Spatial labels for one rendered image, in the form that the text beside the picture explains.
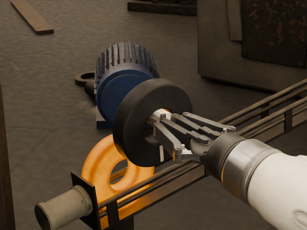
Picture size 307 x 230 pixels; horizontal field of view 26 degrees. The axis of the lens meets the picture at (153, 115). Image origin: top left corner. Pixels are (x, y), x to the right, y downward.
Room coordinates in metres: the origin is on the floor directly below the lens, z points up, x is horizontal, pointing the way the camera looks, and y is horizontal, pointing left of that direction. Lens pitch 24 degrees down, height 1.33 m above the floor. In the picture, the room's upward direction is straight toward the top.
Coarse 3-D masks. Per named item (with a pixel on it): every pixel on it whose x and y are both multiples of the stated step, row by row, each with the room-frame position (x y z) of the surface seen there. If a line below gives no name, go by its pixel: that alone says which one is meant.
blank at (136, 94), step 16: (160, 80) 1.04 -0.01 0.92; (128, 96) 1.01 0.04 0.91; (144, 96) 1.00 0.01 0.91; (160, 96) 1.02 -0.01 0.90; (176, 96) 1.04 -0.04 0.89; (128, 112) 0.98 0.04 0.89; (144, 112) 1.00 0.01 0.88; (176, 112) 1.04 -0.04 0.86; (192, 112) 1.07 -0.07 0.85; (112, 128) 1.00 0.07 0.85; (128, 128) 0.98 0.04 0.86; (128, 144) 0.98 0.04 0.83; (144, 144) 1.00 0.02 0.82; (160, 144) 1.03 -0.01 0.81; (128, 160) 1.00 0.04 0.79; (144, 160) 1.01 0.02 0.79; (160, 160) 1.03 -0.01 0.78
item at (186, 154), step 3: (183, 144) 0.91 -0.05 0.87; (183, 147) 0.91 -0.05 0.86; (183, 150) 0.91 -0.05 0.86; (186, 150) 0.91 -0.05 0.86; (174, 153) 0.90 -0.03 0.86; (183, 153) 0.90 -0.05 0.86; (186, 153) 0.90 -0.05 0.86; (189, 153) 0.90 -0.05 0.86; (174, 156) 0.90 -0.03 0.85; (177, 156) 0.89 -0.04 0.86; (180, 156) 0.89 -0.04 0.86; (183, 156) 0.89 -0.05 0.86; (186, 156) 0.90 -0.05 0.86; (189, 156) 0.90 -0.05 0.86; (192, 156) 0.90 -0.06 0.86; (195, 156) 0.90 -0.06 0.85; (198, 156) 0.89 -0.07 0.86; (177, 159) 0.89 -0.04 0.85; (198, 159) 0.89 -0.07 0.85
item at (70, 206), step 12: (72, 192) 1.05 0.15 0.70; (84, 192) 1.05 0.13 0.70; (48, 204) 1.02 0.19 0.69; (60, 204) 1.02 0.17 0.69; (72, 204) 1.03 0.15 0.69; (84, 204) 1.04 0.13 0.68; (36, 216) 1.03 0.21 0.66; (48, 216) 0.99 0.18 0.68; (60, 216) 1.01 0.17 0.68; (72, 216) 1.02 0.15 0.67; (84, 216) 1.05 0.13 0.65; (48, 228) 1.00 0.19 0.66
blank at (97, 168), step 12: (96, 144) 1.11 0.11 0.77; (108, 144) 1.09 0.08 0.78; (96, 156) 1.08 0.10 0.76; (108, 156) 1.08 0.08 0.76; (120, 156) 1.10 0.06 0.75; (84, 168) 1.08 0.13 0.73; (96, 168) 1.07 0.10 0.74; (108, 168) 1.08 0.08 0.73; (132, 168) 1.14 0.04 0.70; (144, 168) 1.14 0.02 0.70; (96, 180) 1.07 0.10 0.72; (108, 180) 1.08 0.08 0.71; (120, 180) 1.14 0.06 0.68; (132, 180) 1.12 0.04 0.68; (96, 192) 1.07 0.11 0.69; (108, 192) 1.08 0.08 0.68
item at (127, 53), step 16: (112, 48) 3.03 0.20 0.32; (128, 48) 2.99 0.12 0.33; (144, 48) 3.07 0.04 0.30; (96, 64) 3.03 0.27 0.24; (112, 64) 2.80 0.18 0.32; (128, 64) 2.78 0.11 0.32; (144, 64) 2.85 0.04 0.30; (96, 80) 2.81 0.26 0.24; (112, 80) 2.67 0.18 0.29; (128, 80) 2.68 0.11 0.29; (144, 80) 2.68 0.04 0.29; (96, 96) 2.69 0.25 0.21; (112, 96) 2.67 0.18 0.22; (96, 112) 2.90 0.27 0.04; (112, 112) 2.67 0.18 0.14
